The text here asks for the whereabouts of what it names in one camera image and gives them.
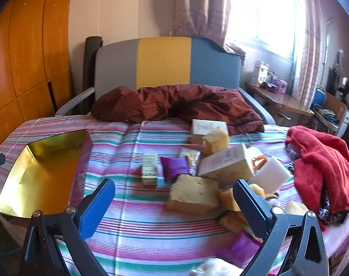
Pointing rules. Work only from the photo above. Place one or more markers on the grey yellow blue headboard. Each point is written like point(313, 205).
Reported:
point(163, 63)

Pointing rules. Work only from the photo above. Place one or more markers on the small white carton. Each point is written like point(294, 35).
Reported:
point(150, 166)

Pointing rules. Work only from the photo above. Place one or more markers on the large yellow sponge block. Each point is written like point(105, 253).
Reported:
point(191, 192)

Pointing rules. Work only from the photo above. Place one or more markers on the maroon quilt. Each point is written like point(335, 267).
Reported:
point(168, 103)

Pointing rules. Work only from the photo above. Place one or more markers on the grey bed side rail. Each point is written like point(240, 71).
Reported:
point(73, 100)
point(260, 109)

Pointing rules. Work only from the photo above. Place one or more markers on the purple packet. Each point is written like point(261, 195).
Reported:
point(174, 166)

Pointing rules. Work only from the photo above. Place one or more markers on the red fleece garment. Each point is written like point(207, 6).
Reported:
point(321, 164)

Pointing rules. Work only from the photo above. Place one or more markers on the rounded yellow sponge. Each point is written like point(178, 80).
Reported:
point(217, 142)

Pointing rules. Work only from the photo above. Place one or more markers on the white foam block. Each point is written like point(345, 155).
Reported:
point(273, 175)

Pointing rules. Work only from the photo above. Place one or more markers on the silver printed carton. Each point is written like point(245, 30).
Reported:
point(206, 126)

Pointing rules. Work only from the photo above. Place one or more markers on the gold lined box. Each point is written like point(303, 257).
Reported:
point(45, 172)

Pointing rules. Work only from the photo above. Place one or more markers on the wooden desk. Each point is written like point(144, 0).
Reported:
point(280, 100)

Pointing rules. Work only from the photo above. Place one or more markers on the white desktop appliance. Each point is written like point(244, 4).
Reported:
point(262, 74)

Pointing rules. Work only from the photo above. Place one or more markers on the black rolled mat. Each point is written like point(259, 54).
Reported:
point(91, 72)

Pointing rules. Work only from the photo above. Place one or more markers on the purple cup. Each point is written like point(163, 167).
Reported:
point(240, 250)

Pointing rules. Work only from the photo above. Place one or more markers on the bright window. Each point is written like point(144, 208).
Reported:
point(263, 11)

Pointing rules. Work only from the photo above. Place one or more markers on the pale fluffy cloth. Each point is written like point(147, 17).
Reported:
point(214, 268)

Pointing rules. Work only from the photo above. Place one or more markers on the dark patterned garment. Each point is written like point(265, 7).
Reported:
point(332, 212)

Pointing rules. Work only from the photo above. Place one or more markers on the orange label snack packet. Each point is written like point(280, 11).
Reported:
point(259, 162)

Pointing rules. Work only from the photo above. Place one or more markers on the orange wooden wardrobe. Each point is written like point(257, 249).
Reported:
point(27, 49)

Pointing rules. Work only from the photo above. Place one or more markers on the patterned curtain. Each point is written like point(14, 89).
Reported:
point(308, 40)
point(200, 8)

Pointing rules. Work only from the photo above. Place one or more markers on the striped bed sheet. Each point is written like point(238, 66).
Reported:
point(134, 235)

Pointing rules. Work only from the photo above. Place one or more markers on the beige flecked carton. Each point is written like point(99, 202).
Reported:
point(226, 164)

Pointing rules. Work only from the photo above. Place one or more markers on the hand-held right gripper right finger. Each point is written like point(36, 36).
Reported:
point(250, 210)

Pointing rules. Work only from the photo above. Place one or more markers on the black shelf appliances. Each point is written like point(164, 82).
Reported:
point(341, 86)

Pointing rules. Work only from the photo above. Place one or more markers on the purple desktop box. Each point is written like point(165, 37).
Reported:
point(281, 86)

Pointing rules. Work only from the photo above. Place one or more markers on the brown cardboard box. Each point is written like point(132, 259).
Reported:
point(337, 112)

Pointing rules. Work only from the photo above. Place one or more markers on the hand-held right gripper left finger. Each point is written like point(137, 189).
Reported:
point(94, 212)

